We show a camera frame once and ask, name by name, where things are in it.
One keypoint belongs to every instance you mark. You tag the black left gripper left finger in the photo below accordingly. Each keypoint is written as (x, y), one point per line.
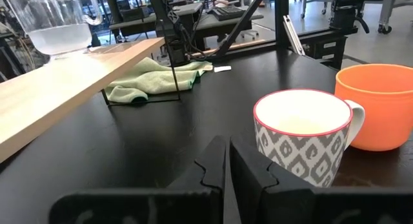
(209, 167)

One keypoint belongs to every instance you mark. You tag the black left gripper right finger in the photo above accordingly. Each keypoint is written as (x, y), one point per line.
(248, 172)

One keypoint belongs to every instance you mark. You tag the grey patterned white mug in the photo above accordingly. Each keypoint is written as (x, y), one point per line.
(300, 156)

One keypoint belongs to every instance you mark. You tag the orange plastic mug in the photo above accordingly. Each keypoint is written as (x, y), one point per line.
(380, 120)

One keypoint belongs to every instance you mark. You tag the clear glass cup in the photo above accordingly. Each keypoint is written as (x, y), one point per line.
(58, 36)

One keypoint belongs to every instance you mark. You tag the light wooden shelf board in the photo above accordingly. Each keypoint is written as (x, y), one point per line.
(64, 88)

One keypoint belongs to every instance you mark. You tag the small white tag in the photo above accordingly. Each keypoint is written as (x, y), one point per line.
(222, 69)

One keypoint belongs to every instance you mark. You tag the light green cloth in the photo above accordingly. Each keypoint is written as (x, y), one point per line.
(155, 78)

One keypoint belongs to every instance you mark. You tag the wooden side board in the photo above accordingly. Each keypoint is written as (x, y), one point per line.
(226, 49)

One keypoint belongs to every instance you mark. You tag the black box white labels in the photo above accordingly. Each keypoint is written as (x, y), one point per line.
(322, 48)

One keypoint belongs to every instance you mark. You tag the black keyboard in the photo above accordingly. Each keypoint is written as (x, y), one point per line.
(227, 12)

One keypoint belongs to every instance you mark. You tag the grey desk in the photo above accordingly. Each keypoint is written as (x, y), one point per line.
(129, 24)

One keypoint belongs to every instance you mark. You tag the grey wheeled table leg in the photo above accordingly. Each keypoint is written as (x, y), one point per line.
(385, 11)

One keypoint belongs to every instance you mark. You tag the black table frame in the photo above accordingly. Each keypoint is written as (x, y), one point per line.
(251, 51)

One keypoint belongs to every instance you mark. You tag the silver aluminium bracket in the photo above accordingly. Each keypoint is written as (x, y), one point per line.
(293, 35)

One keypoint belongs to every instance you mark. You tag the black diagonal frame strut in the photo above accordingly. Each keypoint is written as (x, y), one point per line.
(240, 24)

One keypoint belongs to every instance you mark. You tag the black vertical frame post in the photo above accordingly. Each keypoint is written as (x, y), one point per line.
(282, 20)

